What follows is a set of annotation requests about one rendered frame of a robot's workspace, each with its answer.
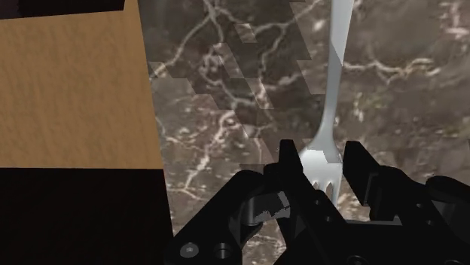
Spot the white plastic fork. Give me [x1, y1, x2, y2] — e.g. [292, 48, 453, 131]
[298, 0, 356, 209]

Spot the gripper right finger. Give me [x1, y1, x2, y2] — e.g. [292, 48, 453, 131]
[342, 140, 470, 230]

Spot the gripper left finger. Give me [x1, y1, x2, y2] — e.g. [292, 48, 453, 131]
[164, 139, 346, 265]

